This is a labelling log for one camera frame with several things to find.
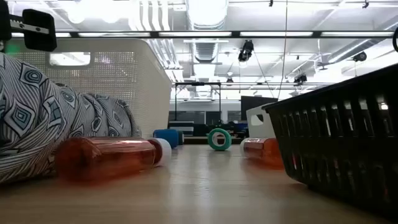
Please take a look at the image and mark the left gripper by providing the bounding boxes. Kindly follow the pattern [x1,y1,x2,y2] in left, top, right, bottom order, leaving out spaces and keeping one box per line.
[0,0,58,52]

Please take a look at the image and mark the grey patterned cloth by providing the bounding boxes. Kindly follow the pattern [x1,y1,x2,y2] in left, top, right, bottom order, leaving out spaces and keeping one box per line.
[0,51,142,184]

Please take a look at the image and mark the small white plastic bin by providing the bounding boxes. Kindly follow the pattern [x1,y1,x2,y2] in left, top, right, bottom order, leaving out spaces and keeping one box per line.
[246,104,276,139]

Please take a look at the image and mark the black background stand frame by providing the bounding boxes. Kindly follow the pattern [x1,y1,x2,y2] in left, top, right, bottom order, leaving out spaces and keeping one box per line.
[174,82,222,122]

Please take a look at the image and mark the silver ventilation duct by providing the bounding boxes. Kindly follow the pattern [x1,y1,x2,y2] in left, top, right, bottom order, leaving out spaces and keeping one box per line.
[185,0,229,63]

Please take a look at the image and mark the black monitor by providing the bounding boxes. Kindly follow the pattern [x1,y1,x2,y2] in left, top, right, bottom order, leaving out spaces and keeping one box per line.
[241,95,279,122]

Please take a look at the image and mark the black slotted plastic basket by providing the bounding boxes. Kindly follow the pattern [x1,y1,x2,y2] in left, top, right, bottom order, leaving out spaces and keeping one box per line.
[262,63,398,218]

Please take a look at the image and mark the large white perforated basket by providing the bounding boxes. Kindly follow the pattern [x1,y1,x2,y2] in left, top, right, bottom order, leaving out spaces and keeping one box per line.
[2,37,173,140]

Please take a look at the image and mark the green bandage roll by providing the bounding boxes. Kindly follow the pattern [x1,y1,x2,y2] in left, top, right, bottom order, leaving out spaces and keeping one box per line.
[207,128,233,152]

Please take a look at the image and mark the blue white striped box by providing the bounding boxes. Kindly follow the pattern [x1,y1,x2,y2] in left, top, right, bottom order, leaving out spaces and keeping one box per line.
[169,120,195,137]

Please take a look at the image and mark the red bottle white cap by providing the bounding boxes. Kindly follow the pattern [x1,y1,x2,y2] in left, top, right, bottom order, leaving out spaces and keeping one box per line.
[240,137,284,170]
[55,136,172,183]

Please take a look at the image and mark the blue cube block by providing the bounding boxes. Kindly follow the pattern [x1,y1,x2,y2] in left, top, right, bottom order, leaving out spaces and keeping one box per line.
[152,129,180,149]

